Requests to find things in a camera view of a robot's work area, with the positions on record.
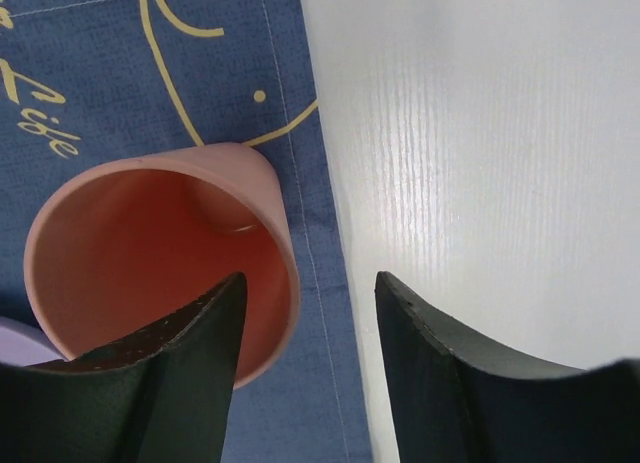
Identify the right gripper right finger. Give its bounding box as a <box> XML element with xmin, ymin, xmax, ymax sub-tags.
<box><xmin>375</xmin><ymin>272</ymin><xmax>639</xmax><ymax>462</ymax></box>

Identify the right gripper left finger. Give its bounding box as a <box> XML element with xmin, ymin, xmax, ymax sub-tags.
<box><xmin>1</xmin><ymin>273</ymin><xmax>247</xmax><ymax>462</ymax></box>

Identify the blue embroidered cloth placemat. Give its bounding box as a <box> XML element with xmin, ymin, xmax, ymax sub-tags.
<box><xmin>1</xmin><ymin>0</ymin><xmax>373</xmax><ymax>462</ymax></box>

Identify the orange plastic cup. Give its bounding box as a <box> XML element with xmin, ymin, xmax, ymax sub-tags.
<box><xmin>23</xmin><ymin>143</ymin><xmax>301</xmax><ymax>386</ymax></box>

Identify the purple plastic plate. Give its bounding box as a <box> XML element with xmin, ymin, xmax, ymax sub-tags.
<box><xmin>0</xmin><ymin>317</ymin><xmax>62</xmax><ymax>367</ymax></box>

